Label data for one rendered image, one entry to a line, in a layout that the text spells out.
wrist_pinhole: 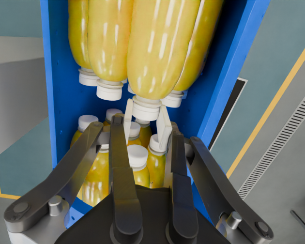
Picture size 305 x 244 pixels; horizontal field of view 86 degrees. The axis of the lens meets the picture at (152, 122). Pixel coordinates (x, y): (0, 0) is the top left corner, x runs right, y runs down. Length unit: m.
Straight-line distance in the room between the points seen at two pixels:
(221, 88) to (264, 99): 1.63
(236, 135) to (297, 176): 1.08
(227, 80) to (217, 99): 0.02
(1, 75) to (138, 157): 0.51
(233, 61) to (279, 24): 1.53
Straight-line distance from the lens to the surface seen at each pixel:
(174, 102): 0.28
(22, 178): 2.34
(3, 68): 0.66
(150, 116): 0.22
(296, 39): 1.83
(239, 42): 0.20
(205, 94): 0.35
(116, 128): 0.15
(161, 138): 0.18
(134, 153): 0.27
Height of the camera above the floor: 1.38
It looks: 64 degrees down
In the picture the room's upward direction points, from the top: 173 degrees clockwise
